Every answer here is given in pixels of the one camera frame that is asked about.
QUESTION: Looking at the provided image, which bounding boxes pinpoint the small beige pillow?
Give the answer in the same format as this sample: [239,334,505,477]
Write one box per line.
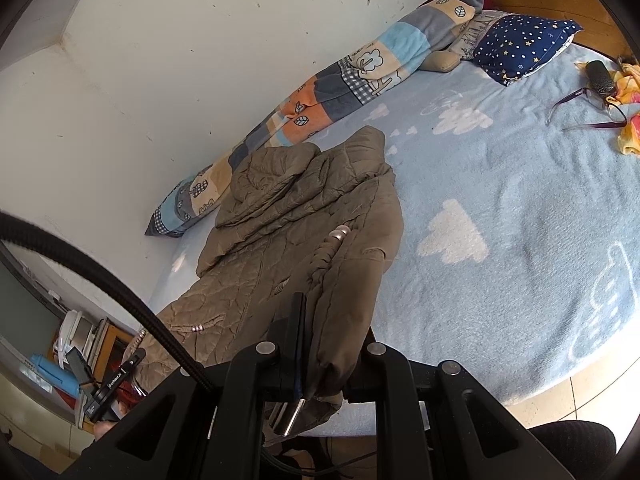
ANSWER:
[420,50,463,74]

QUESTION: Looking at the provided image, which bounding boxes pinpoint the black eyeglass case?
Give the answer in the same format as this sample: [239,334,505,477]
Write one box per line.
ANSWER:
[585,60,615,99]

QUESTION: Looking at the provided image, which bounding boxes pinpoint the wooden side cabinet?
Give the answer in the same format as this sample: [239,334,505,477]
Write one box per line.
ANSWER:
[92,317,143,366]

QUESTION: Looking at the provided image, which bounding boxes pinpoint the grey printed pillow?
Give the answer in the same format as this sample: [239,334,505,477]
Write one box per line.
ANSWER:
[446,10,501,61]

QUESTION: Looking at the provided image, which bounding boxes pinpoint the white appliance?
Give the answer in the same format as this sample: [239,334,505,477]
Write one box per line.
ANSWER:
[55,310,103,361]

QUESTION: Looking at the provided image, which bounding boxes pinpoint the rolled patchwork blanket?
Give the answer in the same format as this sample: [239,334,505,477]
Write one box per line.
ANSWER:
[145,0,486,238]

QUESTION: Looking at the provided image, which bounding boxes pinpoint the brown quilted hooded jacket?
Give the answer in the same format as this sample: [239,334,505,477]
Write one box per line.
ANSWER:
[132,125,405,451]

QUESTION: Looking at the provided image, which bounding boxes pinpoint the purple-framed eyeglasses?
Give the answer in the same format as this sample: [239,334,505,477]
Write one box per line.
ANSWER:
[545,87,629,134]

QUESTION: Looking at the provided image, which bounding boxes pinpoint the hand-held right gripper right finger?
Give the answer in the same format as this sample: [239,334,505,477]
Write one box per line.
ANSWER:
[347,327,593,480]

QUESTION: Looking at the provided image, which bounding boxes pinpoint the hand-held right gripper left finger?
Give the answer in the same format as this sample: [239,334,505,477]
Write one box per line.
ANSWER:
[65,292,308,480]

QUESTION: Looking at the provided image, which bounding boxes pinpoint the navy star-print pillow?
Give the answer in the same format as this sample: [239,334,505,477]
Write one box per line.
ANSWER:
[470,14,585,87]

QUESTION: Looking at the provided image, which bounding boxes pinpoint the bed with cloud-print sheet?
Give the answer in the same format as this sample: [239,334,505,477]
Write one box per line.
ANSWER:
[145,42,640,441]

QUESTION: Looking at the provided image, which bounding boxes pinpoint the yellow patterned cloth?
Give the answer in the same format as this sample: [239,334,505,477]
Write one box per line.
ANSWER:
[612,57,640,157]

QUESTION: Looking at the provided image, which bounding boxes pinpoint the blue plastic box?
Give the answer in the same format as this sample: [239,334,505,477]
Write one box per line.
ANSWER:
[30,354,81,397]

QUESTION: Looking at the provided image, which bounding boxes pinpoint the person's leg in dark trousers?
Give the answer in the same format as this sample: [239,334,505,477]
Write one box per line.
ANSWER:
[527,421,617,480]

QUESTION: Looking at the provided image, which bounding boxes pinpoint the thick black cable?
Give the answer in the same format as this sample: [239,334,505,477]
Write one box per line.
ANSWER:
[0,211,213,392]

